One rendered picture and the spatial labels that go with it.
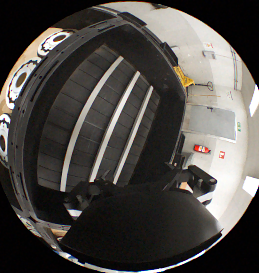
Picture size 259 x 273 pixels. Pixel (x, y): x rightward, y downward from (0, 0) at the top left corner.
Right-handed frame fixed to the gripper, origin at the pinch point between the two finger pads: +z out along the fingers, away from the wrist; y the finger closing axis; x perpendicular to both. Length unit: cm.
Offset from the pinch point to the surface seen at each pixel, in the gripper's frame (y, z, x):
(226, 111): 304, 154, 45
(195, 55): 221, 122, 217
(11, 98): -18.6, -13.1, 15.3
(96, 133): -7.5, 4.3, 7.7
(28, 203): -13.7, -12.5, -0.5
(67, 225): -12.1, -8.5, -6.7
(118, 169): -4.9, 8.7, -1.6
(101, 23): -1.6, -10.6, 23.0
